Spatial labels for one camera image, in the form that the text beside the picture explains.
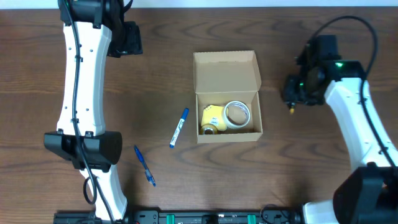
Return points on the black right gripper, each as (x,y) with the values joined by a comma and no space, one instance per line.
(292,92)

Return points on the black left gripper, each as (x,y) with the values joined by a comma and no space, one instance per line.
(130,40)

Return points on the white masking tape roll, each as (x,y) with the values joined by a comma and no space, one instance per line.
(236,115)

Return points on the cardboard box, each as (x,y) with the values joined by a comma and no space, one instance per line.
(221,77)

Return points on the yellow clear tape roll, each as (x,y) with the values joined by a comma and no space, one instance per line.
(208,129)

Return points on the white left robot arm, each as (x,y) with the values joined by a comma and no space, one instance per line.
(94,30)

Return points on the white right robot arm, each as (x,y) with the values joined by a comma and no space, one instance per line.
(369,194)

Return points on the yellow sticky note pad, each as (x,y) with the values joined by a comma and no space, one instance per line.
(213,115)

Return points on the blue white marker pen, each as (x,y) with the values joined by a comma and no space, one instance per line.
(178,128)

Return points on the blue ballpoint pen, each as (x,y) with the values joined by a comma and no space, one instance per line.
(149,176)

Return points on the black mounting rail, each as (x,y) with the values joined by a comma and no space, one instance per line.
(265,216)

